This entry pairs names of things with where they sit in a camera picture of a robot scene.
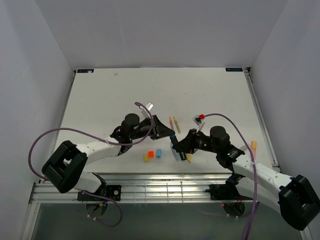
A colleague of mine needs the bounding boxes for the light blue highlighter marker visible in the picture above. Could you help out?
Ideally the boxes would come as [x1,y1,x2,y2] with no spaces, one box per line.
[170,142,181,161]

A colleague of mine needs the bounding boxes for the black marker blue cap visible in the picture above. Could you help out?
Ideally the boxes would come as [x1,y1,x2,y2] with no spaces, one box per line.
[170,137,181,153]

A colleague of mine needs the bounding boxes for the light blue marker cap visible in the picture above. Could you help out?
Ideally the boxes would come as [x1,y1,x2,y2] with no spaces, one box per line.
[155,148,162,158]

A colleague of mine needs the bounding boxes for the black marker orange cap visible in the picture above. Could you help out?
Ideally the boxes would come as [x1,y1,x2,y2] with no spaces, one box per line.
[179,152,187,161]

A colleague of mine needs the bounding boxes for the right blue corner label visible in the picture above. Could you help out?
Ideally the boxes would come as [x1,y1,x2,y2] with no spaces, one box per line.
[225,67,243,72]

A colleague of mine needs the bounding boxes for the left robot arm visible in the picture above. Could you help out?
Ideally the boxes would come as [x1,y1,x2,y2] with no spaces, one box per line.
[41,113,175,200]

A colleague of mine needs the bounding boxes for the yellow marker edge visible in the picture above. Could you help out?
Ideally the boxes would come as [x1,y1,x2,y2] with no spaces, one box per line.
[186,154,192,163]

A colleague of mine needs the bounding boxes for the yellow thin highlighter pen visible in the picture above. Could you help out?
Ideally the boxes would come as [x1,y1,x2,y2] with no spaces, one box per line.
[173,116,181,134]

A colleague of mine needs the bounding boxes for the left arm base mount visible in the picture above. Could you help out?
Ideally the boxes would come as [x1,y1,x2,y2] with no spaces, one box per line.
[76,185,122,202]

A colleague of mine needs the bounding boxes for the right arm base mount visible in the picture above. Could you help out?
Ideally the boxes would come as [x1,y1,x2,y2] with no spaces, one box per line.
[205,184,251,201]

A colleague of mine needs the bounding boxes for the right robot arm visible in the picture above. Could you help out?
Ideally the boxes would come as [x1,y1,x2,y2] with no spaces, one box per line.
[170,126,320,231]

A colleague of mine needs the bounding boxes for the yellow marker cap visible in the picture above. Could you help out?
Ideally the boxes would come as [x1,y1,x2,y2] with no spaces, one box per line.
[143,153,149,163]

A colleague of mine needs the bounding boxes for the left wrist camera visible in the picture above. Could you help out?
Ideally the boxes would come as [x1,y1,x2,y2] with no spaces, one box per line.
[140,102,154,118]

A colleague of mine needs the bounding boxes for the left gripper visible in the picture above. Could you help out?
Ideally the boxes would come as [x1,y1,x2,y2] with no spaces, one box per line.
[129,113,174,140]

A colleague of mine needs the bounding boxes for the blue corner label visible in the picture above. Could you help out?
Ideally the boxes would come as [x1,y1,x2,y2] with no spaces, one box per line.
[76,68,94,74]
[225,67,243,72]

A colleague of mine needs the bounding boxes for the left blue corner label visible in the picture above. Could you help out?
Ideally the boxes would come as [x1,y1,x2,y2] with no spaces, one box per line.
[76,68,94,74]

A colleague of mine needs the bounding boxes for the orange thin highlighter pen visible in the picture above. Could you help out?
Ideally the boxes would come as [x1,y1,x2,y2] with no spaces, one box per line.
[169,117,174,131]

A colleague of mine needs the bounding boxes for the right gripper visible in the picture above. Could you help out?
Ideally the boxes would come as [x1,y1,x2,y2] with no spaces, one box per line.
[172,129,220,155]

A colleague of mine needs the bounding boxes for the yellow orange highlighter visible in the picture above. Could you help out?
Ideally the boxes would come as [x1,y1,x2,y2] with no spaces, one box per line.
[250,141,257,160]

